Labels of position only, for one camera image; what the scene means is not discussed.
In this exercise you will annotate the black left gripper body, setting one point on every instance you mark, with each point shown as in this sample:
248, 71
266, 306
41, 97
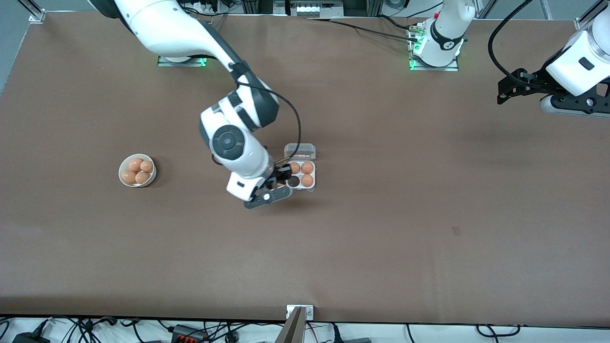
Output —
537, 79

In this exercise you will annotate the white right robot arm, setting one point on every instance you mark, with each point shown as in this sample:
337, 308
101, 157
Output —
167, 28

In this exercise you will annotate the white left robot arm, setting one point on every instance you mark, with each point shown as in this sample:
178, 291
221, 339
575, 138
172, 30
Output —
445, 33

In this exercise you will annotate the clear plastic egg box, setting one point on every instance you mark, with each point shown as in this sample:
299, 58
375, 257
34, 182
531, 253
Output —
305, 152

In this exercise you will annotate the grey control box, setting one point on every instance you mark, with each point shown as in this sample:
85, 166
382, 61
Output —
333, 9

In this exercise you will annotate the grey plug box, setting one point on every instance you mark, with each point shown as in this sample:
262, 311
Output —
357, 340

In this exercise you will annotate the white round bowl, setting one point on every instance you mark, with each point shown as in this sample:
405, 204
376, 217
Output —
137, 186

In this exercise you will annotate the black plug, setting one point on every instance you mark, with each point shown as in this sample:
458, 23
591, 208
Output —
336, 333

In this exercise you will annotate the white power strip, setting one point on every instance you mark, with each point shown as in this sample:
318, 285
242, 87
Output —
310, 8

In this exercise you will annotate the aluminium profile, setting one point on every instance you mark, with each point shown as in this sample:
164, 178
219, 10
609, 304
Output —
248, 5

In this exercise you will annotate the orange black connector block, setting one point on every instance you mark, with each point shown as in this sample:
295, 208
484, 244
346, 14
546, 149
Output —
188, 335

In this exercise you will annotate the black power adapter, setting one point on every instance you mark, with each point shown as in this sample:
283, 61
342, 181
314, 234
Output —
29, 338

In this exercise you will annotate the aluminium post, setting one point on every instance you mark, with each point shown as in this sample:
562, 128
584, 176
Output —
547, 9

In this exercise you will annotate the aluminium corner frame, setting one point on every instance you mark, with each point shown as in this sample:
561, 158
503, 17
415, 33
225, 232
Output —
584, 19

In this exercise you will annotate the metal camera bracket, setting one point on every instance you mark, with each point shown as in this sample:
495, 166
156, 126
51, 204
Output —
310, 312

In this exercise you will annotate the grey camera pole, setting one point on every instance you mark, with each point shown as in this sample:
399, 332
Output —
291, 331

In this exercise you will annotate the metal table corner bracket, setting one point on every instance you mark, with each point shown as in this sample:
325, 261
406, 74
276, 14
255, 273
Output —
37, 16

